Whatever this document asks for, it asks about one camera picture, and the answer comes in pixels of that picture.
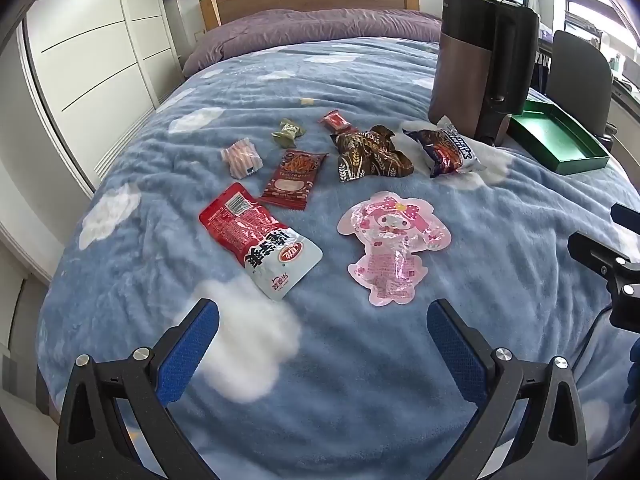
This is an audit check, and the blue white wafer packet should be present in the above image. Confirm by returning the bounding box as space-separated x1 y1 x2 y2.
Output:
402 115 488 179

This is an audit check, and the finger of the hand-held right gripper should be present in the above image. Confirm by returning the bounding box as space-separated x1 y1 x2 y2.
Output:
611 203 640 232
567 231 640 282

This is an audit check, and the green tray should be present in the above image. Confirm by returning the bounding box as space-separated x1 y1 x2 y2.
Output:
506 100 612 176

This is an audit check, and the white wardrobe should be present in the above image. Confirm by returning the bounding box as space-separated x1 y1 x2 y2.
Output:
15 0 183 191

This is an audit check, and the green candy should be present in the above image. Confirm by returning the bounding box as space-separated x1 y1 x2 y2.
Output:
271 117 311 148

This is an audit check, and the blue cloud-print blanket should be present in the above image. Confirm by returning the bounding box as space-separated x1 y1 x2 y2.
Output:
35 35 640 480

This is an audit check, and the person's right hand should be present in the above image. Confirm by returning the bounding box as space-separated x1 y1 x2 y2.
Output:
623 334 640 405

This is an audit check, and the red and white snack packet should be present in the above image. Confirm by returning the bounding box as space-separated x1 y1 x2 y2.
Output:
198 182 324 302

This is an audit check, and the pink character-shaped snack packet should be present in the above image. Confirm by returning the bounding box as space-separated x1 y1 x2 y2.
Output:
336 190 452 307

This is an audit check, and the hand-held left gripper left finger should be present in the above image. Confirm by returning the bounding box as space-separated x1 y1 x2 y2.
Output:
56 298 221 480

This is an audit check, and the window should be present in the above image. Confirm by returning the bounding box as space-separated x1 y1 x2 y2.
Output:
565 0 640 43

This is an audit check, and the brown snack packet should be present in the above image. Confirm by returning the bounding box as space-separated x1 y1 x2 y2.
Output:
330 125 415 184

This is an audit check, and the small pink white snack packet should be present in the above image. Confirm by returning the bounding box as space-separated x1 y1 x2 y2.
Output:
221 137 263 180

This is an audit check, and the dark red snack packet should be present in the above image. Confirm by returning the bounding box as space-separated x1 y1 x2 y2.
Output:
258 149 329 212

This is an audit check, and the brown black electric kettle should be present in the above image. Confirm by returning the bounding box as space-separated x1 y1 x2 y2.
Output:
428 0 541 147

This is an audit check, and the small red candy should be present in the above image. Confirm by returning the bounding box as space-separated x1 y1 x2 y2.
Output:
320 110 351 136

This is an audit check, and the dark grey chair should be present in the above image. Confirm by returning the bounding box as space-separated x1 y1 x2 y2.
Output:
545 30 615 153

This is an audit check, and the purple pillow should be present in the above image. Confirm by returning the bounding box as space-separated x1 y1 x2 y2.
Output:
181 9 443 78

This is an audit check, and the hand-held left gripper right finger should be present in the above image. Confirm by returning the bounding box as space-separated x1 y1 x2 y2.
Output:
426 298 588 480

